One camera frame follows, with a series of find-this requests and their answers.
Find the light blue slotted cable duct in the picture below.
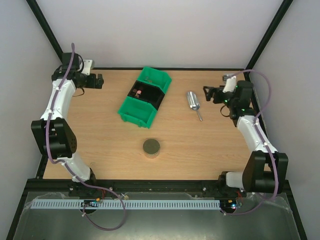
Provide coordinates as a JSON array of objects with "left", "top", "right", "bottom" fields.
[{"left": 30, "top": 199, "right": 221, "bottom": 210}]

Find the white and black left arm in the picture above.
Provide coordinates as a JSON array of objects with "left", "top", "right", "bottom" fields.
[{"left": 31, "top": 51, "right": 104, "bottom": 183}]

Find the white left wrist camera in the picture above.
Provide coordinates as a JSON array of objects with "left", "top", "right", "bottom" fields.
[{"left": 81, "top": 59, "right": 95, "bottom": 76}]

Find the black bin with lollipops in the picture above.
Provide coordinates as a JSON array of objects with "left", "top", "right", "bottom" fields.
[{"left": 127, "top": 80, "right": 165, "bottom": 110}]

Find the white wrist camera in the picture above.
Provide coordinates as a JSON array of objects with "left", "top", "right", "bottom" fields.
[
  {"left": 81, "top": 59, "right": 95, "bottom": 76},
  {"left": 222, "top": 73, "right": 237, "bottom": 93}
]

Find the green bin with star candies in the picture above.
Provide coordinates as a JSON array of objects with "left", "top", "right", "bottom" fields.
[{"left": 137, "top": 66, "right": 172, "bottom": 94}]

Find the clear plastic jar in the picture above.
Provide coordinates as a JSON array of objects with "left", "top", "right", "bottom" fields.
[{"left": 144, "top": 150, "right": 160, "bottom": 159}]

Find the silver metal scoop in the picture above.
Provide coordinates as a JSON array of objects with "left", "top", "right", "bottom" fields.
[{"left": 186, "top": 91, "right": 203, "bottom": 122}]

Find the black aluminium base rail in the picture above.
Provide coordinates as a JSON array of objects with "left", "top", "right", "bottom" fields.
[{"left": 24, "top": 177, "right": 291, "bottom": 198}]

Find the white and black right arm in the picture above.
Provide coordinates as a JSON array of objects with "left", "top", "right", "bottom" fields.
[{"left": 203, "top": 78, "right": 289, "bottom": 196}]

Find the white round jar lid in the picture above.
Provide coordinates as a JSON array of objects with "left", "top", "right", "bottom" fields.
[{"left": 142, "top": 138, "right": 161, "bottom": 155}]

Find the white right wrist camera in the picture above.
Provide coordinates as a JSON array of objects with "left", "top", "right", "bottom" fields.
[{"left": 222, "top": 73, "right": 237, "bottom": 93}]

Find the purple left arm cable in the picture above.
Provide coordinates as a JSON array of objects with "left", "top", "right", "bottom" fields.
[{"left": 44, "top": 42, "right": 127, "bottom": 232}]

